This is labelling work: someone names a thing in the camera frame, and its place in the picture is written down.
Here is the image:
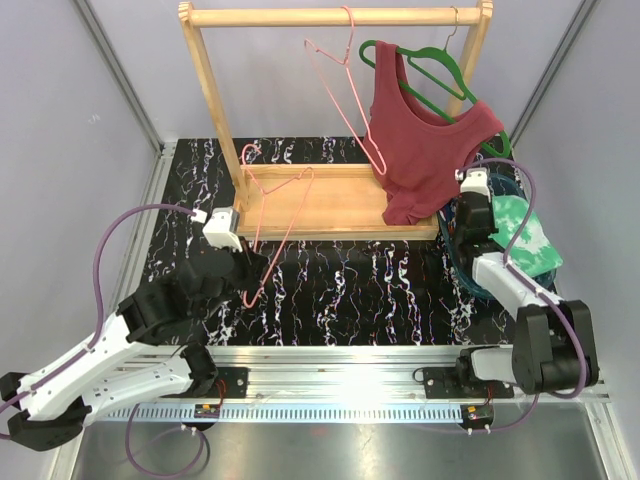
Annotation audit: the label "pink wire hanger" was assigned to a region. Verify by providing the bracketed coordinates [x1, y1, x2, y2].
[241, 143, 316, 309]
[304, 5, 388, 176]

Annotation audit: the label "green tie-dye trousers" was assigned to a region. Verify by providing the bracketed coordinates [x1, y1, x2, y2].
[490, 195, 563, 277]

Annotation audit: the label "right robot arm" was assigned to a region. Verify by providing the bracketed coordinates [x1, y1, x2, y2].
[453, 192, 600, 398]

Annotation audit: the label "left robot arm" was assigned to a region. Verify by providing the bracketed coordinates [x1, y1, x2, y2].
[1, 248, 268, 452]

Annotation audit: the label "green plastic hanger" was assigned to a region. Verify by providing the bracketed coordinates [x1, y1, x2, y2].
[357, 19, 512, 160]

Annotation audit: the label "wooden clothes rack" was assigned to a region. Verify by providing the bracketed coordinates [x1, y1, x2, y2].
[178, 1, 493, 240]

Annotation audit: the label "maroon tank top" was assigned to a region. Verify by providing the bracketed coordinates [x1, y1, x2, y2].
[363, 41, 504, 226]

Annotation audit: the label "teal transparent plastic basin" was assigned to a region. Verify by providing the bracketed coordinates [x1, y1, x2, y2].
[438, 173, 558, 300]

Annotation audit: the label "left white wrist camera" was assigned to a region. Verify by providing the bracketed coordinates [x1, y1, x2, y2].
[191, 207, 242, 252]

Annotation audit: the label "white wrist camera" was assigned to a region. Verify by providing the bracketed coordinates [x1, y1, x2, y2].
[454, 167, 491, 199]
[191, 207, 242, 252]

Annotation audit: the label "aluminium mounting rail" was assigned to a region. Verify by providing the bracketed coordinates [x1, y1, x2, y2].
[67, 342, 611, 425]

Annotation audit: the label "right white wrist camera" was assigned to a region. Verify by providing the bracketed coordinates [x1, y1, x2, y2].
[454, 167, 491, 199]

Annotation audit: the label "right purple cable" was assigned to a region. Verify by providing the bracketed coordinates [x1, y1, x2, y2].
[412, 158, 591, 435]

